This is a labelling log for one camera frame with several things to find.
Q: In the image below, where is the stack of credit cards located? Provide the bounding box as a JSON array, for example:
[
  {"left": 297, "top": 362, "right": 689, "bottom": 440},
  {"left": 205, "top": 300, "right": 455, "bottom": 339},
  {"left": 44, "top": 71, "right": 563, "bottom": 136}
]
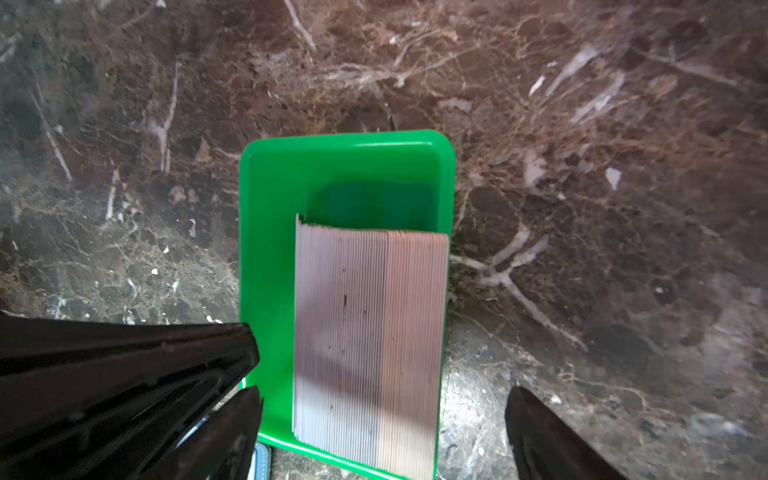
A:
[{"left": 292, "top": 223, "right": 450, "bottom": 479}]

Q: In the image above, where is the blue leather card holder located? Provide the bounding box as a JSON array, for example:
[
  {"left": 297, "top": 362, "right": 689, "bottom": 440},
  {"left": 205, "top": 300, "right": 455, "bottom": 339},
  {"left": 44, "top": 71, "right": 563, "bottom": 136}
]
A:
[{"left": 247, "top": 442, "right": 271, "bottom": 480}]

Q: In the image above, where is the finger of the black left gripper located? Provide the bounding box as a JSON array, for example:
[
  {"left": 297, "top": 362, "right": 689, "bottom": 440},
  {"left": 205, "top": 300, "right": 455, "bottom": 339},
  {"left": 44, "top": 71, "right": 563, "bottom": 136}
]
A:
[
  {"left": 1, "top": 314, "right": 259, "bottom": 396},
  {"left": 1, "top": 382, "right": 240, "bottom": 479}
]

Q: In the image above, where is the green plastic card tray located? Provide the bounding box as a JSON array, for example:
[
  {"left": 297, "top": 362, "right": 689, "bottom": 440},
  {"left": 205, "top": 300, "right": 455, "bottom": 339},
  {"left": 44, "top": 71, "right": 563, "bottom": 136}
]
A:
[{"left": 239, "top": 130, "right": 456, "bottom": 479}]

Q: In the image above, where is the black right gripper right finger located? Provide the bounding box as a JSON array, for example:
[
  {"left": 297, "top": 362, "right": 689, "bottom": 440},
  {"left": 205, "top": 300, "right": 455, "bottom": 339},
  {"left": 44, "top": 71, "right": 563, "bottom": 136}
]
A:
[{"left": 505, "top": 386, "right": 626, "bottom": 480}]

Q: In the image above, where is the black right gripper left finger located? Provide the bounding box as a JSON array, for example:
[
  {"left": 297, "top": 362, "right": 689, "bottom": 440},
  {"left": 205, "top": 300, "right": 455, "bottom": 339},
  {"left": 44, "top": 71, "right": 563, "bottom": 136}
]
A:
[{"left": 143, "top": 387, "right": 263, "bottom": 479}]

